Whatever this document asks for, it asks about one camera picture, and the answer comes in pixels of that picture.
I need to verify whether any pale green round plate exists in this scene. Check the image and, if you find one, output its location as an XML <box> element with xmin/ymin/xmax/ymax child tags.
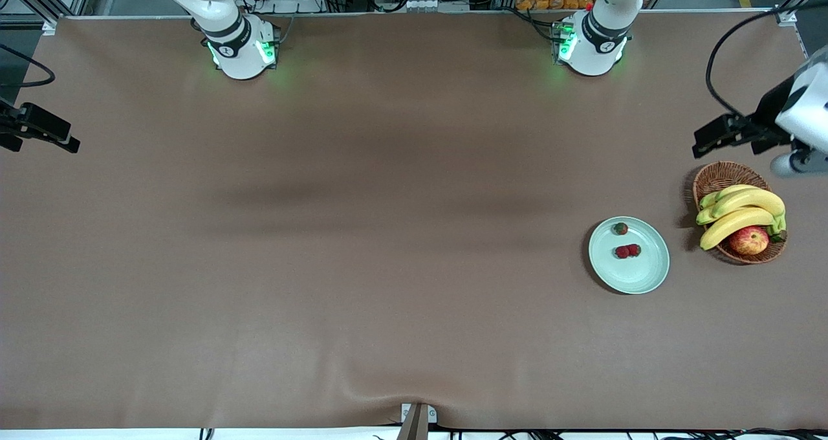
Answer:
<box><xmin>589</xmin><ymin>216</ymin><xmax>671</xmax><ymax>295</ymax></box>

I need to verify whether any brown wicker basket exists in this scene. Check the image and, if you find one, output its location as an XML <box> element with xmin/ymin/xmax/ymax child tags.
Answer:
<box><xmin>692</xmin><ymin>161</ymin><xmax>788</xmax><ymax>265</ymax></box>

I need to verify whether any yellow banana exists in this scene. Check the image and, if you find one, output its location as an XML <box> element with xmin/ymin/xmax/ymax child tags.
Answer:
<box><xmin>696</xmin><ymin>188</ymin><xmax>787</xmax><ymax>227</ymax></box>
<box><xmin>699</xmin><ymin>207</ymin><xmax>777</xmax><ymax>252</ymax></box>

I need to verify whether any slim greenish banana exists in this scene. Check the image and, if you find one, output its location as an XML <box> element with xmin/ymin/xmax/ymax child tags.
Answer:
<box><xmin>699</xmin><ymin>184</ymin><xmax>761</xmax><ymax>210</ymax></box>

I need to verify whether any red yellow apple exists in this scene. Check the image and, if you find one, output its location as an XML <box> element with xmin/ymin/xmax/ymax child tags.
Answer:
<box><xmin>728</xmin><ymin>226</ymin><xmax>770</xmax><ymax>256</ymax></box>

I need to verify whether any white terminal block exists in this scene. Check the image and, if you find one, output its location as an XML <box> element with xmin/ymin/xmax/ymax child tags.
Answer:
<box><xmin>408</xmin><ymin>0</ymin><xmax>470</xmax><ymax>12</ymax></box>

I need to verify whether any brown table cloth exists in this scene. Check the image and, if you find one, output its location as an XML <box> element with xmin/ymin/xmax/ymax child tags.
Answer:
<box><xmin>0</xmin><ymin>10</ymin><xmax>828</xmax><ymax>431</ymax></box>

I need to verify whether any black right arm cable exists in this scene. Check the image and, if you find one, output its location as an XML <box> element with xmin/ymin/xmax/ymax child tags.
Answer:
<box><xmin>0</xmin><ymin>43</ymin><xmax>56</xmax><ymax>89</ymax></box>

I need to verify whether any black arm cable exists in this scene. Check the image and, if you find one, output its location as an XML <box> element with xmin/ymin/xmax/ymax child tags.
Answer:
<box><xmin>704</xmin><ymin>0</ymin><xmax>828</xmax><ymax>122</ymax></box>
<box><xmin>0</xmin><ymin>43</ymin><xmax>56</xmax><ymax>89</ymax></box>

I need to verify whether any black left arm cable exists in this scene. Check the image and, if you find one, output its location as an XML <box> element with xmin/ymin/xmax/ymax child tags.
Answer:
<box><xmin>704</xmin><ymin>0</ymin><xmax>828</xmax><ymax>122</ymax></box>

